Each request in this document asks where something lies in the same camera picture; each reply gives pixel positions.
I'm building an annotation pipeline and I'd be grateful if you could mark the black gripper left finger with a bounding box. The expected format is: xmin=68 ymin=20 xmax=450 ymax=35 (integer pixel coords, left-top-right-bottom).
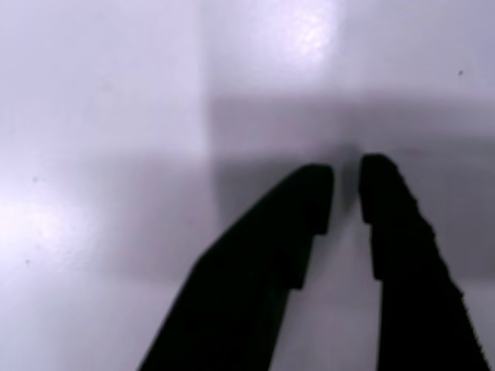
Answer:
xmin=134 ymin=163 xmax=335 ymax=371

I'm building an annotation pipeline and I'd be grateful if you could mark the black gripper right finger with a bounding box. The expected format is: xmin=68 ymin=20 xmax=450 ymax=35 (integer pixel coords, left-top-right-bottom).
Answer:
xmin=357 ymin=152 xmax=495 ymax=371

